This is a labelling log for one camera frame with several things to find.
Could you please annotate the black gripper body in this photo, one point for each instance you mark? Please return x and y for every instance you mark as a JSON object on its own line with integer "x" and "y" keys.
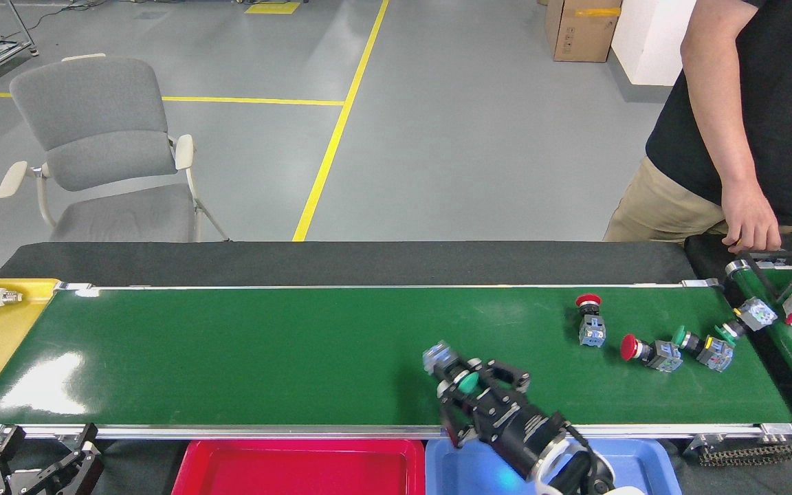
{"x": 520, "y": 430}

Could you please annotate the green mushroom push button switch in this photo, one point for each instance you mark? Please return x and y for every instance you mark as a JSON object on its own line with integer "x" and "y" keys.
{"x": 679, "y": 337}
{"x": 466, "y": 383}
{"x": 757, "y": 314}

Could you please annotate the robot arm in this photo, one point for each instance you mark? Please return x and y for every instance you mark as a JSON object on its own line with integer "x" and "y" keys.
{"x": 575, "y": 474}

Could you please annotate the person's right forearm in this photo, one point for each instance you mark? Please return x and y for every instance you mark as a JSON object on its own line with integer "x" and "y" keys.
{"x": 729, "y": 137}

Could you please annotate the long green conveyor belt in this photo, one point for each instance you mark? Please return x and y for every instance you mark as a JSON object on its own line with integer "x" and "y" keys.
{"x": 300, "y": 357}

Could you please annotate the person's right hand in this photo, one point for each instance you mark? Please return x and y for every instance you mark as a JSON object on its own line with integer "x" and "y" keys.
{"x": 750, "y": 216}

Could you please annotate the blue plastic bin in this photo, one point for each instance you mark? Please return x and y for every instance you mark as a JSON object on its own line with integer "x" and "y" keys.
{"x": 465, "y": 474}

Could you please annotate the red plastic bin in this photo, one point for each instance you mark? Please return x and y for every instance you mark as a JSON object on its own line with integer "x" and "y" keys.
{"x": 300, "y": 471}

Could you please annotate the grey office chair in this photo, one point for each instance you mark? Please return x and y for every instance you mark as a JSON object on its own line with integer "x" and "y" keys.
{"x": 100, "y": 103}

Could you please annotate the brown cardboard box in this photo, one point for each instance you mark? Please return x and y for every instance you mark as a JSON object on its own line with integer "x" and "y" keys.
{"x": 581, "y": 34}

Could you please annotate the red mushroom push button switch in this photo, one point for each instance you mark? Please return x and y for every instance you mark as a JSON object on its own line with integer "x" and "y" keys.
{"x": 630, "y": 347}
{"x": 588, "y": 300}

